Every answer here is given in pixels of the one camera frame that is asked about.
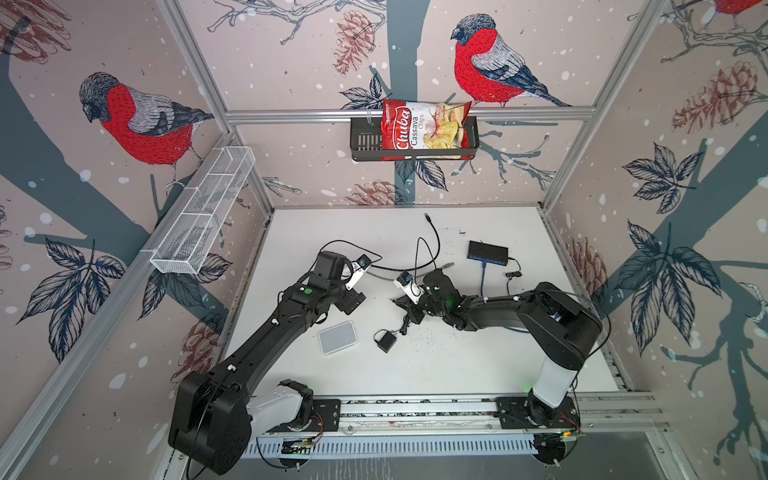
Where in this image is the white small switch box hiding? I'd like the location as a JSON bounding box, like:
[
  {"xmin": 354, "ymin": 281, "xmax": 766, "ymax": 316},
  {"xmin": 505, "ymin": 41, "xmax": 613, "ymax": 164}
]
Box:
[{"xmin": 318, "ymin": 321, "xmax": 358, "ymax": 355}]

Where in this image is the black power adapter with cord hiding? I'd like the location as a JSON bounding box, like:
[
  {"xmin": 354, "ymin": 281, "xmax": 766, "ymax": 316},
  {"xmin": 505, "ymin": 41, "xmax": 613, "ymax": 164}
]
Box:
[{"xmin": 373, "ymin": 314, "xmax": 412, "ymax": 353}]

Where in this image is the black network switch box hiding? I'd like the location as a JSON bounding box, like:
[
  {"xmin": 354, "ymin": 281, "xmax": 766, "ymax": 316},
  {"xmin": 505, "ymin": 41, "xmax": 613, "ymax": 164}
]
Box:
[{"xmin": 467, "ymin": 241, "xmax": 509, "ymax": 266}]

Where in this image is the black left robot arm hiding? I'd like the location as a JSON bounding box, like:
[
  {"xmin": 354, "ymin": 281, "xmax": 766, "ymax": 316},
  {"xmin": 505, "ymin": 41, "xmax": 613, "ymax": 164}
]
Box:
[{"xmin": 168, "ymin": 251, "xmax": 372, "ymax": 475}]

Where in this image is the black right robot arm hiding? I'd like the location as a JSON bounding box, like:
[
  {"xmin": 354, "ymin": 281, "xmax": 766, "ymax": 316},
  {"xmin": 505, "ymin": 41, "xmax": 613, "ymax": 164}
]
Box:
[{"xmin": 393, "ymin": 269, "xmax": 603, "ymax": 427}]

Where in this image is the red cassava chips bag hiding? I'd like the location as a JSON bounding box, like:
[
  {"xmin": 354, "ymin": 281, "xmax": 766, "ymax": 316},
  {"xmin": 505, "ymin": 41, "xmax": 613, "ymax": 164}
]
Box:
[{"xmin": 380, "ymin": 100, "xmax": 471, "ymax": 151}]

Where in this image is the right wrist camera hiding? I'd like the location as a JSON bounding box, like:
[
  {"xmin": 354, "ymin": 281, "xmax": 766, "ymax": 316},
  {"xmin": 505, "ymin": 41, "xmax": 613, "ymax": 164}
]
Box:
[{"xmin": 393, "ymin": 271, "xmax": 423, "ymax": 304}]

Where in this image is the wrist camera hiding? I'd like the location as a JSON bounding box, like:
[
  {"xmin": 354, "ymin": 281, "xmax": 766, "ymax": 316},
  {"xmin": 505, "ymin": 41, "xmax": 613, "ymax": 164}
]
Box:
[
  {"xmin": 345, "ymin": 255, "xmax": 372, "ymax": 290},
  {"xmin": 393, "ymin": 271, "xmax": 423, "ymax": 304}
]

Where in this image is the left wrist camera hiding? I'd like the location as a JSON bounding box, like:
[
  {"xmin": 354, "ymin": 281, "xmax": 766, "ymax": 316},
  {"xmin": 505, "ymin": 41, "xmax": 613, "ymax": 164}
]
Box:
[{"xmin": 345, "ymin": 255, "xmax": 372, "ymax": 290}]

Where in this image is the black ethernet cable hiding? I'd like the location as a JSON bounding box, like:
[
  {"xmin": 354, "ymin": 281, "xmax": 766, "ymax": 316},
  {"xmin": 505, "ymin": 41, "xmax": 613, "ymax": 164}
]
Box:
[{"xmin": 371, "ymin": 212, "xmax": 442, "ymax": 272}]

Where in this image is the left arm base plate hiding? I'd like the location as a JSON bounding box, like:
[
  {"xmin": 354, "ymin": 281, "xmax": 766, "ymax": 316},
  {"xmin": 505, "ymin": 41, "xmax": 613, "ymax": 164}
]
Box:
[{"xmin": 267, "ymin": 398, "xmax": 341, "ymax": 435}]

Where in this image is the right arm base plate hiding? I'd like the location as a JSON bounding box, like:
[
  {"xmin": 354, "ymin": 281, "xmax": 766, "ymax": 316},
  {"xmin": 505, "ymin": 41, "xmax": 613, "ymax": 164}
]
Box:
[{"xmin": 495, "ymin": 396, "xmax": 581, "ymax": 430}]

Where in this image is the black wall basket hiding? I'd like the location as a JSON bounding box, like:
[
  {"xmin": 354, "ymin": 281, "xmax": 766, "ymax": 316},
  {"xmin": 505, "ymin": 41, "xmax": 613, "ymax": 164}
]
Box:
[{"xmin": 350, "ymin": 116, "xmax": 480, "ymax": 162}]

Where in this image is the white wire mesh shelf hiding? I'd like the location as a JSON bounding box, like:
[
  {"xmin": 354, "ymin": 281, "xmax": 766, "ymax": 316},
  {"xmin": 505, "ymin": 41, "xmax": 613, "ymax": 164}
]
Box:
[{"xmin": 150, "ymin": 146, "xmax": 255, "ymax": 275}]

